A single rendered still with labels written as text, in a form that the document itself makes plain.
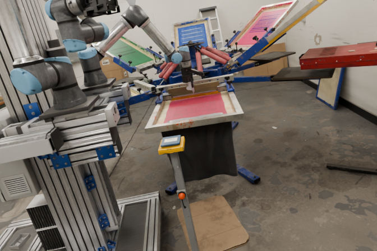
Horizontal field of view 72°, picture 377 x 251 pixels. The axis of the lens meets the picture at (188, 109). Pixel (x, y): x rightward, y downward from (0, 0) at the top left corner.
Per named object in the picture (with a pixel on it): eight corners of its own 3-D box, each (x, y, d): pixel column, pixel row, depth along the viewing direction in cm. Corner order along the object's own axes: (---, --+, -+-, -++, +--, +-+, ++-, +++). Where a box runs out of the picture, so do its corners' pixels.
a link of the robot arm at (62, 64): (83, 80, 127) (74, 52, 123) (61, 88, 115) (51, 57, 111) (64, 82, 132) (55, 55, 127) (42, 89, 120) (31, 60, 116)
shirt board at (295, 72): (336, 73, 234) (336, 64, 231) (331, 86, 203) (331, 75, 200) (206, 79, 308) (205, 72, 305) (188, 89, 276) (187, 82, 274)
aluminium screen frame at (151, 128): (244, 119, 150) (243, 112, 149) (146, 134, 155) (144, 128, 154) (229, 86, 224) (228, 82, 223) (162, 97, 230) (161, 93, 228)
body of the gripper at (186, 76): (183, 82, 209) (180, 66, 205) (194, 79, 208) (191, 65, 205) (183, 83, 202) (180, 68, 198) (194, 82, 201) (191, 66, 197)
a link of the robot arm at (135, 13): (136, -2, 163) (187, 56, 181) (134, 0, 173) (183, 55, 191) (123, 11, 163) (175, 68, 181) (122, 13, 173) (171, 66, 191)
